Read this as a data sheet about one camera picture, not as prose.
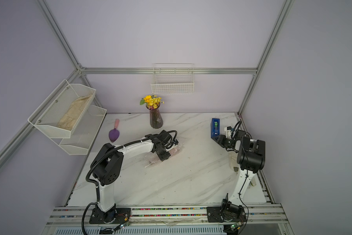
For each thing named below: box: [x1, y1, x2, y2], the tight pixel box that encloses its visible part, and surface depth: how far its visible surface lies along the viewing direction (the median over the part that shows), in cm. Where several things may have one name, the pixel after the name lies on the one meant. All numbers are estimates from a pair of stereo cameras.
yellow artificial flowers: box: [139, 94, 165, 110], surface depth 97 cm
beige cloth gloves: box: [57, 94, 93, 131], surface depth 81 cm
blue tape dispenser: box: [210, 117, 220, 139], surface depth 107 cm
